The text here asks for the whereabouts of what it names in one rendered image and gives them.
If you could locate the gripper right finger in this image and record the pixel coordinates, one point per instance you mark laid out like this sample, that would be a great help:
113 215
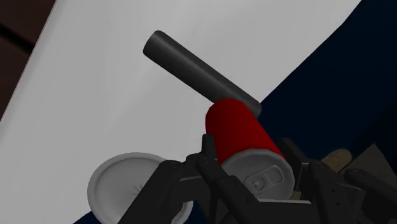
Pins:
328 192

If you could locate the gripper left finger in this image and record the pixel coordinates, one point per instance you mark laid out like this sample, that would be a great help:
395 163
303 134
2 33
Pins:
214 180

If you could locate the red drink can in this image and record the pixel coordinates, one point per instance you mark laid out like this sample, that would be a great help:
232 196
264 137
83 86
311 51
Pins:
238 130

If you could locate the tan wooden object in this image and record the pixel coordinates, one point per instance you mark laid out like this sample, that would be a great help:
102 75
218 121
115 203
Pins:
337 159

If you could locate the white plate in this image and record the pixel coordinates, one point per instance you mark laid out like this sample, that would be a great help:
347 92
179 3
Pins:
114 186

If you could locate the dark grey cylinder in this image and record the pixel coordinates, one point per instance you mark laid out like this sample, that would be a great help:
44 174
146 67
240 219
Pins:
186 66

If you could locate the white table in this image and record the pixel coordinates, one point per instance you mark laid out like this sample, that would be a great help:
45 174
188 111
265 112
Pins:
93 93

